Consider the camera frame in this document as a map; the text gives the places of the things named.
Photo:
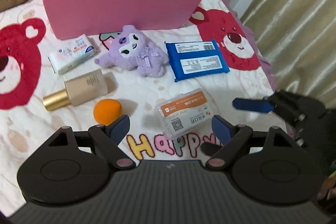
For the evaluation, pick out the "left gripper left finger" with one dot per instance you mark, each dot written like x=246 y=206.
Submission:
x=106 y=140

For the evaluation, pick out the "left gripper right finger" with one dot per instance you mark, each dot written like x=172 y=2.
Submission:
x=234 y=139

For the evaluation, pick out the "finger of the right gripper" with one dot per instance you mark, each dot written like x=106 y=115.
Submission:
x=259 y=106
x=210 y=149

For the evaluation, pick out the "orange makeup sponge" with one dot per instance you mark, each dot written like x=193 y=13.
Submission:
x=106 y=111

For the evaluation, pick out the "orange dental floss box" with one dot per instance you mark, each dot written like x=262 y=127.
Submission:
x=183 y=113

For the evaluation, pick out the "beige gold foundation bottle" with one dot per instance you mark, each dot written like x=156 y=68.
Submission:
x=77 y=91

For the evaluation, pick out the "blue wet wipes pack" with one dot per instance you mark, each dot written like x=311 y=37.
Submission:
x=189 y=60

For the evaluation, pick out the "purple plush toy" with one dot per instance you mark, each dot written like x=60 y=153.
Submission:
x=131 y=49

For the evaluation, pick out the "white tissue pack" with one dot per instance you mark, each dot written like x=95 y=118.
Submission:
x=71 y=54

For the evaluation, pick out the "beige curtain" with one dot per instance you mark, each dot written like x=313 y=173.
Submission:
x=298 y=38

